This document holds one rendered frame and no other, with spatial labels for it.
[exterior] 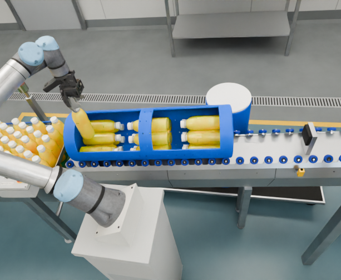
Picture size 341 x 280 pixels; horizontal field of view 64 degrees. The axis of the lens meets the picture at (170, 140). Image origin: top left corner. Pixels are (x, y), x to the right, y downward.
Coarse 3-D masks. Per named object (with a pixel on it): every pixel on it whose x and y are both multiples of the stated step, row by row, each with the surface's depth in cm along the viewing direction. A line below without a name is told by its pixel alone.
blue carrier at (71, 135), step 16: (96, 112) 150; (112, 112) 158; (128, 112) 158; (144, 112) 143; (160, 112) 157; (176, 112) 157; (192, 112) 156; (208, 112) 155; (224, 112) 136; (64, 128) 144; (144, 128) 138; (176, 128) 163; (224, 128) 133; (80, 144) 161; (128, 144) 166; (144, 144) 139; (176, 144) 162; (224, 144) 135; (80, 160) 153; (96, 160) 152; (112, 160) 152
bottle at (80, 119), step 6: (72, 114) 133; (78, 114) 133; (84, 114) 135; (78, 120) 134; (84, 120) 136; (78, 126) 138; (84, 126) 138; (90, 126) 141; (84, 132) 141; (90, 132) 143; (84, 138) 145; (90, 138) 145
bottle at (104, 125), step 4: (92, 120) 157; (96, 120) 156; (100, 120) 156; (104, 120) 155; (108, 120) 155; (92, 124) 154; (96, 124) 154; (100, 124) 154; (104, 124) 153; (108, 124) 153; (112, 124) 154; (96, 128) 154; (100, 128) 154; (104, 128) 154; (108, 128) 154; (112, 128) 155; (116, 128) 156
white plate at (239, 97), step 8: (216, 88) 178; (224, 88) 177; (232, 88) 176; (240, 88) 175; (208, 96) 174; (216, 96) 173; (224, 96) 172; (232, 96) 171; (240, 96) 170; (248, 96) 170; (208, 104) 170; (216, 104) 168; (232, 104) 167; (240, 104) 166; (248, 104) 165; (232, 112) 163
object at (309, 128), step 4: (308, 124) 144; (312, 124) 144; (304, 128) 146; (308, 128) 143; (312, 128) 142; (304, 132) 146; (308, 132) 142; (312, 132) 141; (316, 132) 140; (304, 136) 146; (308, 136) 140; (312, 136) 140; (316, 136) 139; (304, 140) 146; (308, 140) 142; (312, 140) 141; (316, 140) 141; (304, 144) 151; (308, 144) 145; (312, 144) 143; (304, 148) 151; (308, 148) 146; (312, 148) 146; (304, 152) 151; (308, 152) 149
